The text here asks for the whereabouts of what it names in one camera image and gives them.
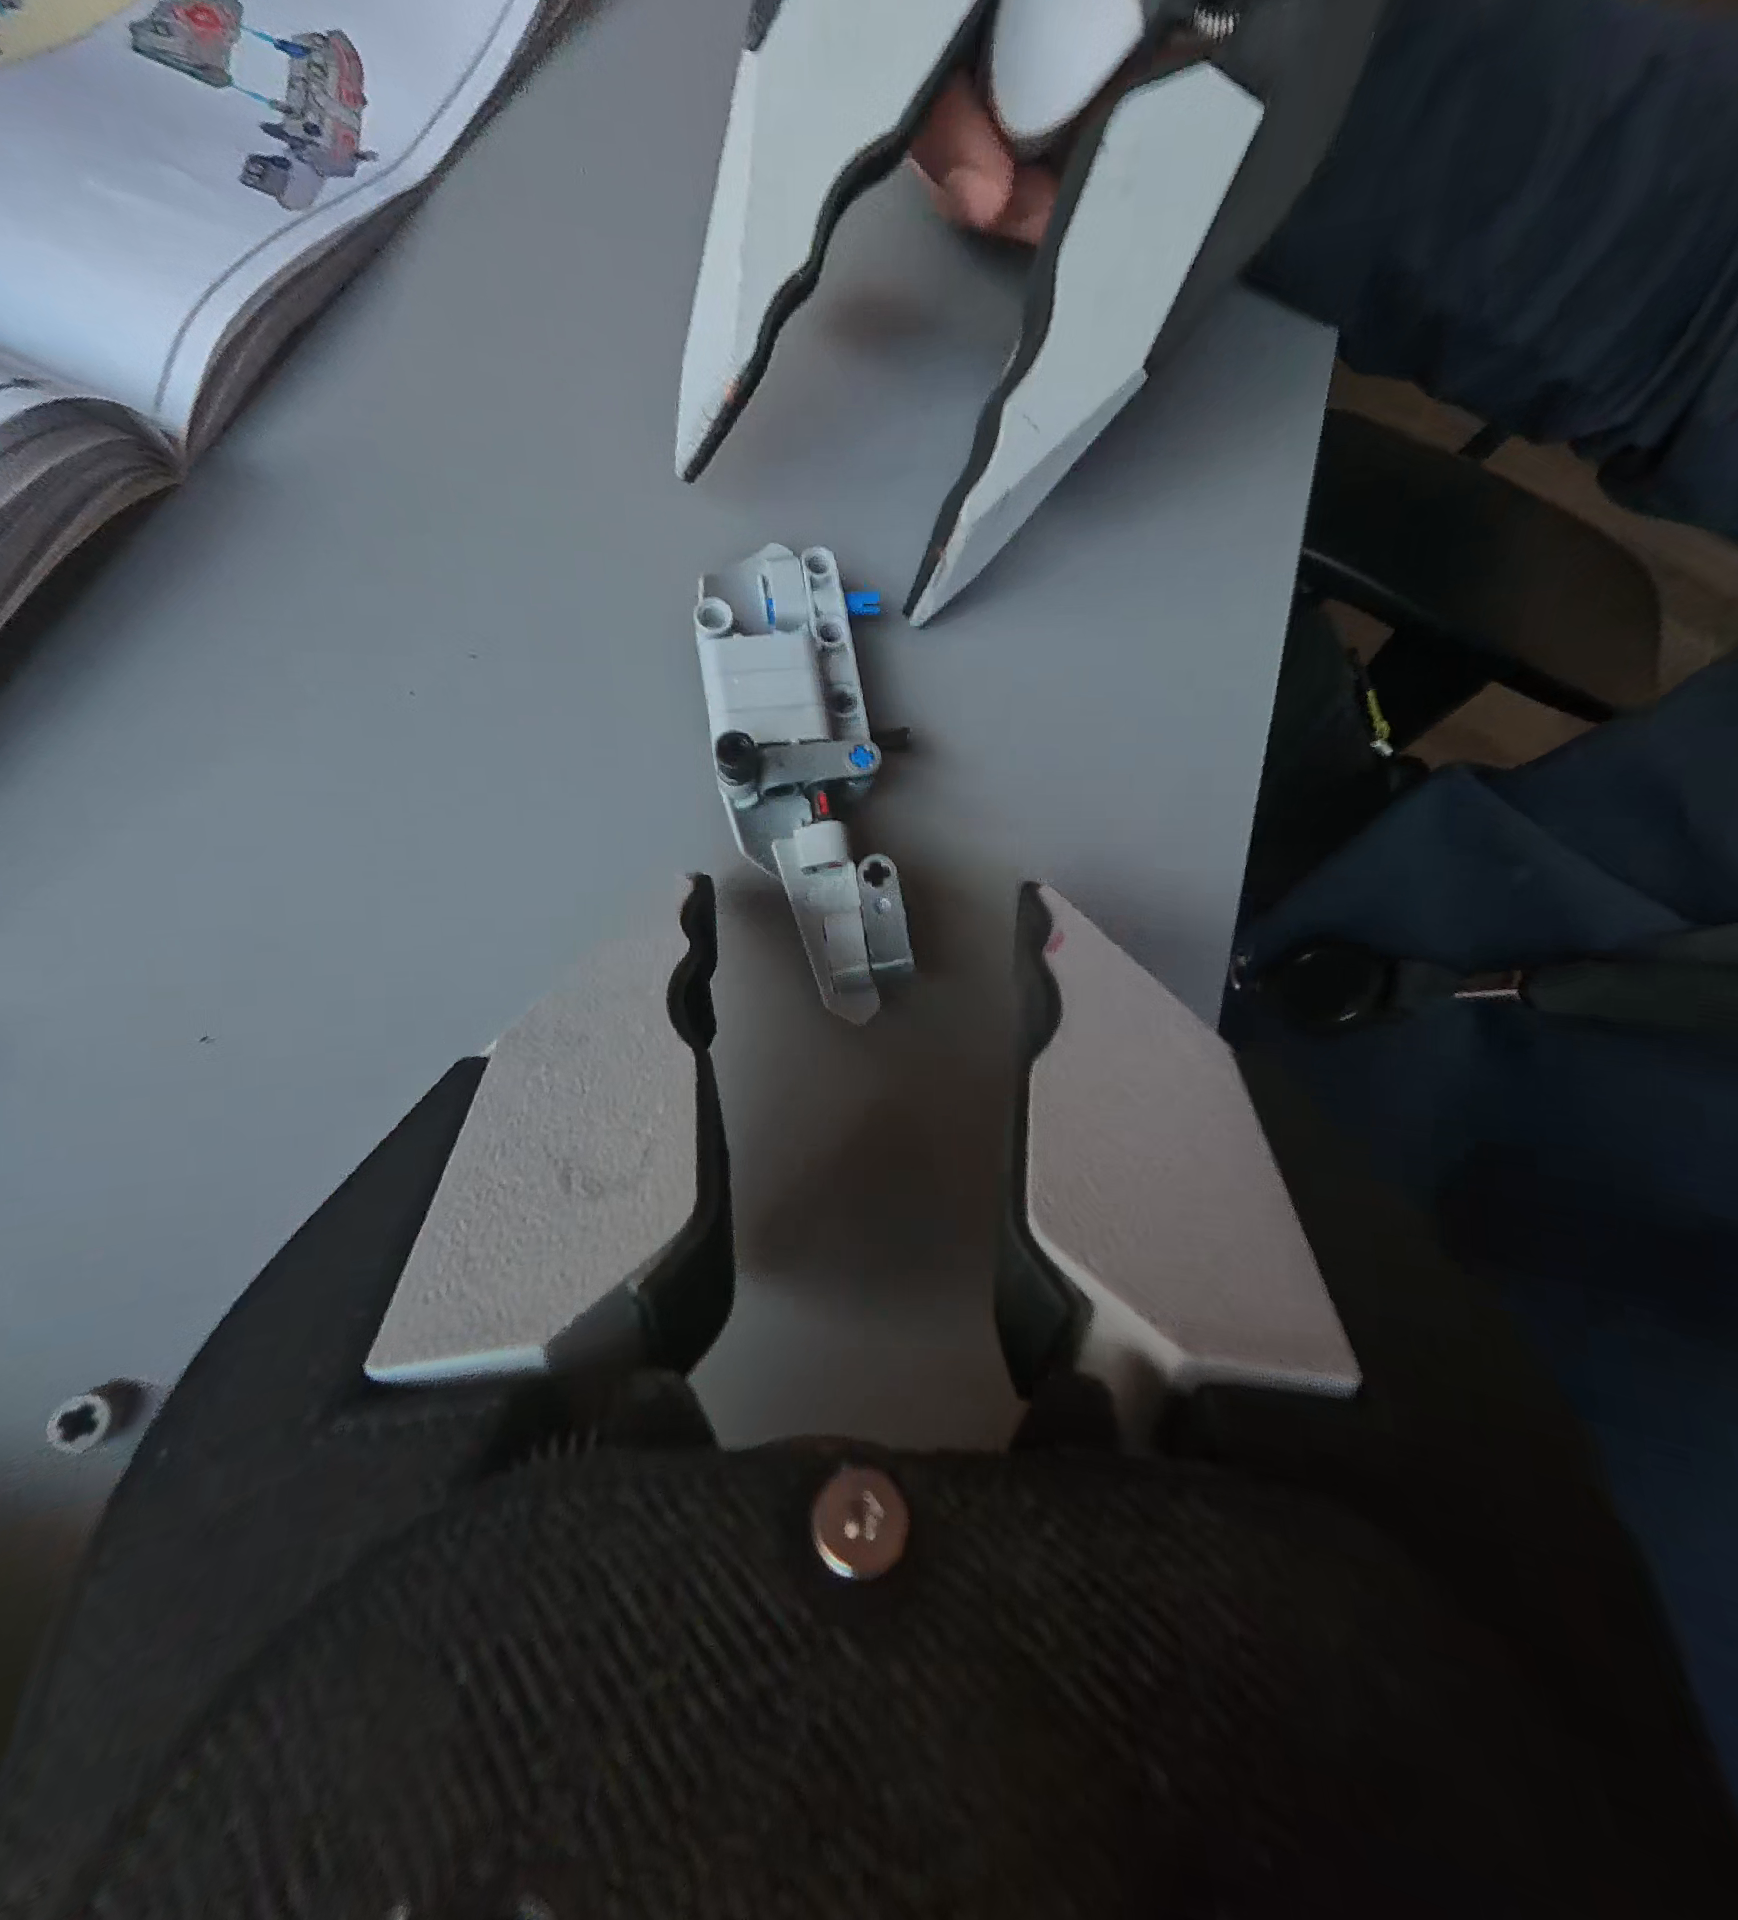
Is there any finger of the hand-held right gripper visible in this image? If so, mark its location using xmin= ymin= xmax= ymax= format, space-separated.
xmin=902 ymin=60 xmax=1266 ymax=629
xmin=675 ymin=0 xmax=992 ymax=484

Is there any black strap with buckle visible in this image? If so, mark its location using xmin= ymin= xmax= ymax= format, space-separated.
xmin=1259 ymin=927 xmax=1738 ymax=1050

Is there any person's dark blue clothing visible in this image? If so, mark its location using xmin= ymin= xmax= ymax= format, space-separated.
xmin=1224 ymin=601 xmax=1738 ymax=1920

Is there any small light grey lego connector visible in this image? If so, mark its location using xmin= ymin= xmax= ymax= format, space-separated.
xmin=45 ymin=1380 xmax=149 ymax=1454

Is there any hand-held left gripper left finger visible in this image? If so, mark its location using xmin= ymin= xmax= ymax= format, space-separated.
xmin=361 ymin=873 xmax=738 ymax=1381

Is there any grey lego side panel assembly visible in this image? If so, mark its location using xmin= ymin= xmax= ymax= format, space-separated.
xmin=692 ymin=542 xmax=918 ymax=1029

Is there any black office chair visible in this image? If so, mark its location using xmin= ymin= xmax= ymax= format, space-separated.
xmin=1301 ymin=405 xmax=1665 ymax=725

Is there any person's right hand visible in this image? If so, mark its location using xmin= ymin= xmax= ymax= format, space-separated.
xmin=911 ymin=74 xmax=1073 ymax=249

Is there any open lego instruction booklet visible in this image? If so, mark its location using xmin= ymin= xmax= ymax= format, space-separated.
xmin=0 ymin=0 xmax=587 ymax=766

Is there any person's right forearm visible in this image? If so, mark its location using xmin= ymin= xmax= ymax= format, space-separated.
xmin=1242 ymin=0 xmax=1738 ymax=526

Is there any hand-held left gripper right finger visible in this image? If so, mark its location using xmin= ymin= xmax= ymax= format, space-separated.
xmin=991 ymin=880 xmax=1366 ymax=1412

